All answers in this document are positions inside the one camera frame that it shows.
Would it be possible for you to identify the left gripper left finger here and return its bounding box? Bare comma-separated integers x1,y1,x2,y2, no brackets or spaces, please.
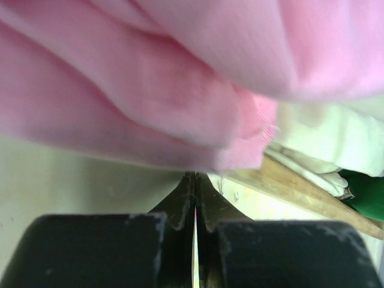
1,172,196,287

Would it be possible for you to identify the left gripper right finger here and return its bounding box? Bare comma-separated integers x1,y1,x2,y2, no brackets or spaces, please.
195,174,382,287

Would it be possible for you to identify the wooden clothes rack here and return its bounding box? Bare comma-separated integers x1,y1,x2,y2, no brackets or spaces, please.
227,156,383,240

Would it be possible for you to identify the beige folded cloth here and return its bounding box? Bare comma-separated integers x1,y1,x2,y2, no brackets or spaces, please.
265,97,383,197

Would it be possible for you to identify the green tank top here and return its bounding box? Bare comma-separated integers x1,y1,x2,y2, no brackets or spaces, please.
339,170,383,221

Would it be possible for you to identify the pink folded cloth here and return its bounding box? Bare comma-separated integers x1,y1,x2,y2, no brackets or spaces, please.
1,1,383,172

